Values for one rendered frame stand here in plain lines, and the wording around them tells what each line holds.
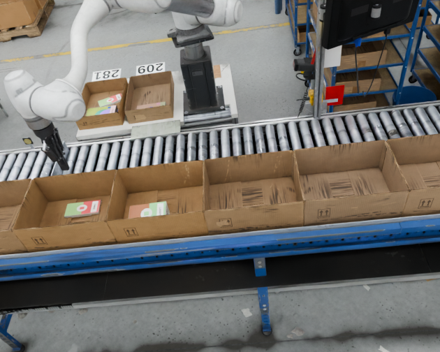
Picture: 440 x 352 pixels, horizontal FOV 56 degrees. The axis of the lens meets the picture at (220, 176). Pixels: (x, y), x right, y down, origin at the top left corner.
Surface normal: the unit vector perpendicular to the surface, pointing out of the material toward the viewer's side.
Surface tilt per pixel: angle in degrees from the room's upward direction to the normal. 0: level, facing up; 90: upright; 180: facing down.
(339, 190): 0
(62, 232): 90
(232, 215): 90
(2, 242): 90
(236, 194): 2
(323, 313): 0
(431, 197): 90
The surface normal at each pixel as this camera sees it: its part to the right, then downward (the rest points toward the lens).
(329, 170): 0.02, 0.71
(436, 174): -0.13, -0.69
